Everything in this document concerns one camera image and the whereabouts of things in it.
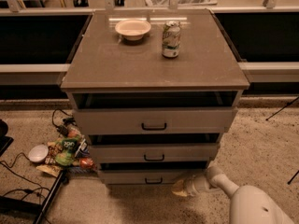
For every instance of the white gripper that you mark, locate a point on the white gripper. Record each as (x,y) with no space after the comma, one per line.
(192,185)

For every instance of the grey drawer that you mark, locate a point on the grey drawer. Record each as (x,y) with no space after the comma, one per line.
(148,173)
(154,153)
(154,120)

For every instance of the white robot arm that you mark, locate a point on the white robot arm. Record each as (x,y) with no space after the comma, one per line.
(248,204)

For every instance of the grey drawer cabinet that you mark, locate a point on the grey drawer cabinet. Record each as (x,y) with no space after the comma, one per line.
(110,72)

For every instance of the red round snack item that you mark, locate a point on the red round snack item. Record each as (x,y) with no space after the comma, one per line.
(86,163)

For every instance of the black tripod leg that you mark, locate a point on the black tripod leg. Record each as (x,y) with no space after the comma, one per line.
(293,177)

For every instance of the green snack bag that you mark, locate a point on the green snack bag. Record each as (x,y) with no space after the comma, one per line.
(69,147)

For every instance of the yellow snack packet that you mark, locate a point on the yellow snack packet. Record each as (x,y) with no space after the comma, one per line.
(49,169)

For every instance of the black power adapter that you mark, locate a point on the black power adapter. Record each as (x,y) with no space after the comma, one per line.
(63,130)

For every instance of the white bowl on floor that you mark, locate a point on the white bowl on floor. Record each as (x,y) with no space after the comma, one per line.
(38,154)

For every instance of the green white soda can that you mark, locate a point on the green white soda can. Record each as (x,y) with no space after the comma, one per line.
(171,39)

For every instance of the white bowl on cabinet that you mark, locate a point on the white bowl on cabinet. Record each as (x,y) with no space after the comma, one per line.
(132,30)

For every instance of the black stand base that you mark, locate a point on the black stand base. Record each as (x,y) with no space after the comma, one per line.
(37,210)

